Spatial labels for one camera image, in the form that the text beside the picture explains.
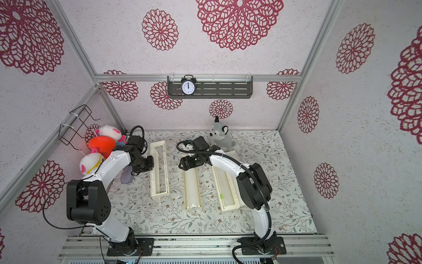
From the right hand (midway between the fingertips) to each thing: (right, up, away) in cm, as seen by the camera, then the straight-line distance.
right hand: (183, 162), depth 88 cm
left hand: (-17, -4, +1) cm, 17 cm away
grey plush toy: (+20, +16, +6) cm, 26 cm away
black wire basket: (-50, +19, -9) cm, 55 cm away
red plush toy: (-42, +10, 0) cm, 43 cm away
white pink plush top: (-42, +17, +6) cm, 46 cm away
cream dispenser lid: (-17, -5, +11) cm, 21 cm away
